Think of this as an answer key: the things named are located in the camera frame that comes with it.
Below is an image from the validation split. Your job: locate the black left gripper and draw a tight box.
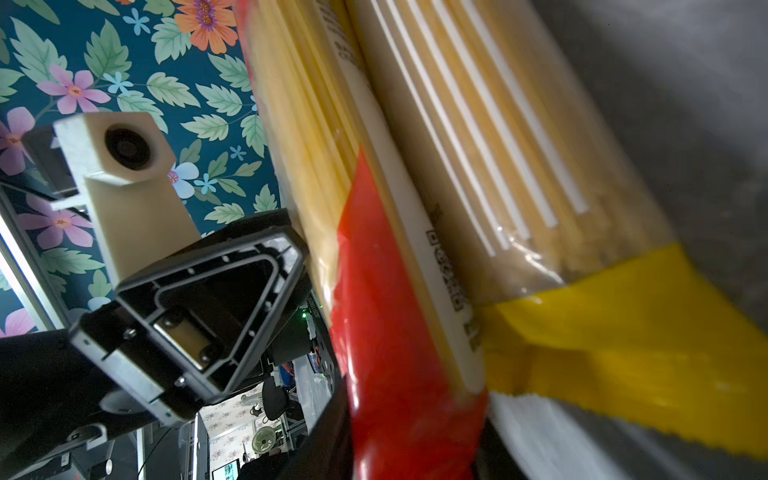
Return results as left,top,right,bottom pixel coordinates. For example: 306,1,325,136
70,209,311,426

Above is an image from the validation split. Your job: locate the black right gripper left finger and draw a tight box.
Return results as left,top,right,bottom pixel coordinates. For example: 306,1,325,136
277,378,354,480

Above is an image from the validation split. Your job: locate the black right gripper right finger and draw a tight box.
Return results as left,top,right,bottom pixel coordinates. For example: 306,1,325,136
473,420,527,480

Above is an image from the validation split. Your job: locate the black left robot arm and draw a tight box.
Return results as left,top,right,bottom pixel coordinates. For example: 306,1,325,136
1,209,309,479

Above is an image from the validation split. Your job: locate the yellow pasta bag left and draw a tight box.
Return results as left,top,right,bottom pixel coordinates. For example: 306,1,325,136
347,1,767,460

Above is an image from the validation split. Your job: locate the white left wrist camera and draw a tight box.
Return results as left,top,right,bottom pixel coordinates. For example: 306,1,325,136
53,112,201,285

